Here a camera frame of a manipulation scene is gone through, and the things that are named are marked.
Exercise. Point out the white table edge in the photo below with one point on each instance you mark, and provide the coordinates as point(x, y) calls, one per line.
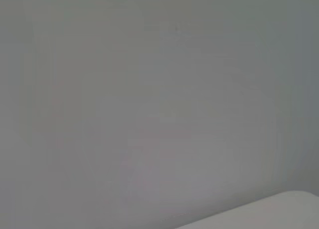
point(274, 214)

